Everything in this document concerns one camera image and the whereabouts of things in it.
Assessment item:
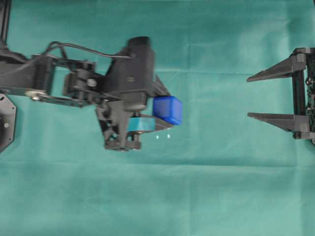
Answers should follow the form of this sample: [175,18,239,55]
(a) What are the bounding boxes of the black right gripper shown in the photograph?
[247,48,315,144]

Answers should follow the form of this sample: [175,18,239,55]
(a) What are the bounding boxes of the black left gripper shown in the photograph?
[95,36,174,150]

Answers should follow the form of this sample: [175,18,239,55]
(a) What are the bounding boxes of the blue block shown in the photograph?
[153,96,183,125]

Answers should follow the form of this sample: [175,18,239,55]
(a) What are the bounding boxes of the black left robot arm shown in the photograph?
[0,36,175,151]

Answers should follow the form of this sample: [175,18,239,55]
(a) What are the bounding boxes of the green table cloth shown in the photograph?
[0,0,315,236]

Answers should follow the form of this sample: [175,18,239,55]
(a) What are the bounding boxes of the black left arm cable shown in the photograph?
[0,41,132,77]

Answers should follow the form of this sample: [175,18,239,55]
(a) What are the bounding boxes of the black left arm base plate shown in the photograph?
[0,93,17,152]

